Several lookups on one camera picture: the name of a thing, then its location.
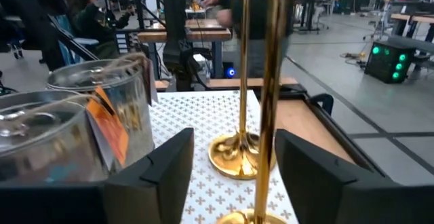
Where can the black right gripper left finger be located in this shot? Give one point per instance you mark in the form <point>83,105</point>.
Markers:
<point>149,193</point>

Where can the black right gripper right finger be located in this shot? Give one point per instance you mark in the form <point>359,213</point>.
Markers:
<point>325,193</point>

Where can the gold brass candlestick holder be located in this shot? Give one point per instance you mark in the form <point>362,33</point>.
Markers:
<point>269,98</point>
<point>234,156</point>

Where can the silver tin candle with tag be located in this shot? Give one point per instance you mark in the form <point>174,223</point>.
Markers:
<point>135,95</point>
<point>40,149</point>

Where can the white perforated metal shelf riser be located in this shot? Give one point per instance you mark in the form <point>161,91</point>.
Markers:
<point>203,115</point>

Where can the large black computer green lights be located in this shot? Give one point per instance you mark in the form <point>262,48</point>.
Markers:
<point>390,62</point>

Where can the black box blue light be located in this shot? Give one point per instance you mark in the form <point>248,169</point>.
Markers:
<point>230,72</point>

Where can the blue chair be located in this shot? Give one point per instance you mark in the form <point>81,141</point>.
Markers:
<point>73,49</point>

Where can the wooden workbench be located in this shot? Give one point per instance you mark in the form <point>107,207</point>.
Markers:
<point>203,35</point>

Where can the person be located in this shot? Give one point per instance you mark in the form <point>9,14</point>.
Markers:
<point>91,20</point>
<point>257,17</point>

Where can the wooden desk black legs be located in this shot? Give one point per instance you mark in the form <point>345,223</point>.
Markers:
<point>412,18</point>

